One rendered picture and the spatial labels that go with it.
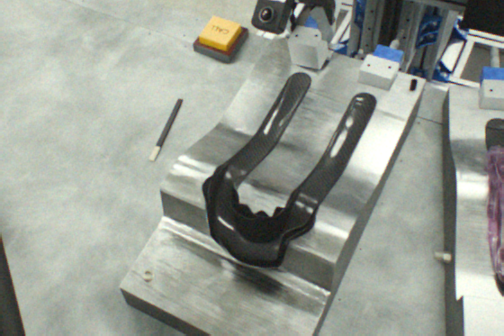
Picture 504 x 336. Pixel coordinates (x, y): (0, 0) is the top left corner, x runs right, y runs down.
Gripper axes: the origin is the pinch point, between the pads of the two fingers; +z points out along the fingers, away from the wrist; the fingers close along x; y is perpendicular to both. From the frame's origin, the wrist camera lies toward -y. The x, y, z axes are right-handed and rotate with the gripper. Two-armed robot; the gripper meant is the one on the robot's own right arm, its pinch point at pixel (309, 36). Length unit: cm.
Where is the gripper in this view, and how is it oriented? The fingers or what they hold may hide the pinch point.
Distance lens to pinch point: 104.8
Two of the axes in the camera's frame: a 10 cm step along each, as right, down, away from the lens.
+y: 4.5, -8.1, 3.8
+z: 2.8, 5.3, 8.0
